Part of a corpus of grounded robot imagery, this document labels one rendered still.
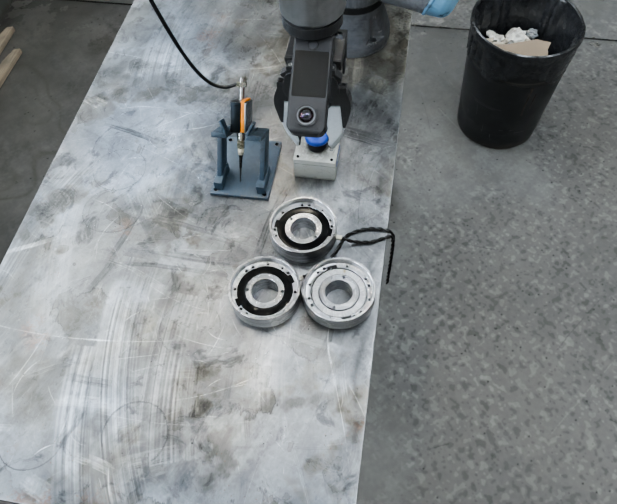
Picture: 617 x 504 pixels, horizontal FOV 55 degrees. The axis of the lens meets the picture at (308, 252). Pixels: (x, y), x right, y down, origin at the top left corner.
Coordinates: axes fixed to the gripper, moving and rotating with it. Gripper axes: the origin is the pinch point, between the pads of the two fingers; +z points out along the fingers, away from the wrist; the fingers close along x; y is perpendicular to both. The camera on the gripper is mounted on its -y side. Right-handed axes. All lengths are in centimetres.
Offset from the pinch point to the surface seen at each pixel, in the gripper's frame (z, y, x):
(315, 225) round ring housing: 13.6, -4.7, -0.5
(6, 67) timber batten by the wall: 94, 107, 144
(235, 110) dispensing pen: 3.3, 8.0, 13.8
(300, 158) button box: 11.7, 6.9, 3.7
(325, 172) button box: 14.2, 6.5, -0.4
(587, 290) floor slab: 96, 39, -74
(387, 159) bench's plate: 16.3, 12.4, -10.4
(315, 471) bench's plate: 16.1, -40.5, -6.1
